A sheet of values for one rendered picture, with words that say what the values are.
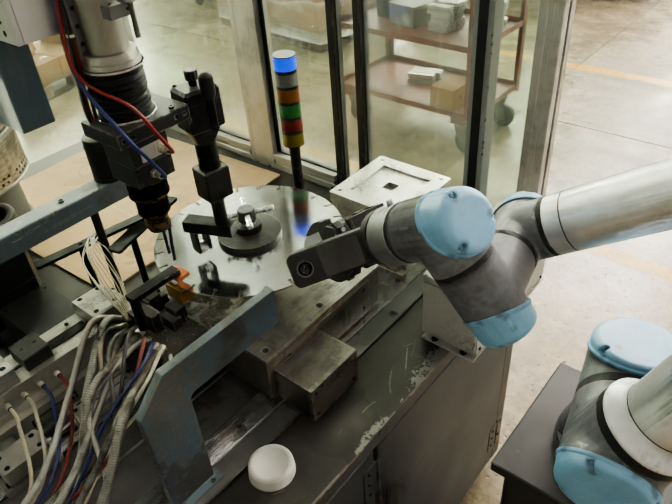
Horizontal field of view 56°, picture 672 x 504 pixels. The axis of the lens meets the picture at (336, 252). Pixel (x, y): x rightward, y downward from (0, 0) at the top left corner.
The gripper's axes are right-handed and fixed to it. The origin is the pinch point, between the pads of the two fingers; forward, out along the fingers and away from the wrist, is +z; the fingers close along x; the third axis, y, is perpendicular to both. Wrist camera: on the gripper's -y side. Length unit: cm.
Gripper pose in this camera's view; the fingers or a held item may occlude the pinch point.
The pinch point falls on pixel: (306, 255)
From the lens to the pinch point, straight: 94.3
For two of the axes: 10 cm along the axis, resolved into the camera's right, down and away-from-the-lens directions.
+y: 7.9, -3.9, 4.6
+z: -4.7, 0.9, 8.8
